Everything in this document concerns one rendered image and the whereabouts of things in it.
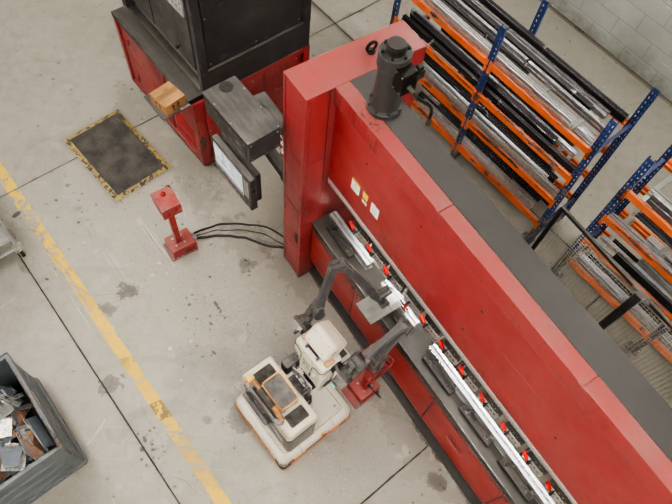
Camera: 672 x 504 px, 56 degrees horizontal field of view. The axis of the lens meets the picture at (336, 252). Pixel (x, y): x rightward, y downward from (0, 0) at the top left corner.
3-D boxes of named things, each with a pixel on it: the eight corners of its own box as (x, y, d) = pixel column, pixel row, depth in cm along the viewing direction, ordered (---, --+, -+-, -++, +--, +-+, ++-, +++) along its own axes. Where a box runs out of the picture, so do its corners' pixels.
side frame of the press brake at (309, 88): (283, 256, 557) (282, 71, 353) (361, 213, 583) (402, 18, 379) (298, 278, 548) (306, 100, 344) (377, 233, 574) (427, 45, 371)
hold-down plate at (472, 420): (457, 408, 416) (459, 407, 413) (464, 404, 418) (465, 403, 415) (486, 447, 406) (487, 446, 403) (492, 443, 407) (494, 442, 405)
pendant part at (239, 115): (214, 169, 462) (200, 90, 387) (242, 154, 471) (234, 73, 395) (253, 218, 446) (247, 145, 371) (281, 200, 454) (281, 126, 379)
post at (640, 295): (514, 390, 515) (634, 293, 338) (519, 387, 517) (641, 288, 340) (518, 396, 513) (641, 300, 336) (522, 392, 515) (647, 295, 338)
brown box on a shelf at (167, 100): (143, 97, 504) (140, 86, 493) (171, 83, 513) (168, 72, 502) (163, 121, 494) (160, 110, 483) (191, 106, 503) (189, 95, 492)
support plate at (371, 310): (355, 304, 433) (355, 303, 432) (386, 286, 441) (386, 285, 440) (370, 325, 427) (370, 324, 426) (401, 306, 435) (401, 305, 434)
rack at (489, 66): (375, 95, 651) (404, -56, 496) (411, 74, 668) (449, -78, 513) (528, 245, 580) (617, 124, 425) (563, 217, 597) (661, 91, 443)
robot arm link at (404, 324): (403, 312, 389) (414, 324, 385) (405, 317, 402) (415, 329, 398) (347, 357, 387) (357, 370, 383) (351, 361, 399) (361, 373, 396)
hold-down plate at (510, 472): (496, 461, 402) (497, 460, 399) (502, 456, 404) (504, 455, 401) (527, 503, 392) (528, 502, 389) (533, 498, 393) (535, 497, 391)
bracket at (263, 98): (233, 111, 422) (232, 104, 416) (264, 97, 430) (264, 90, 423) (263, 152, 408) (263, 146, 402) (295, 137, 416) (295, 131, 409)
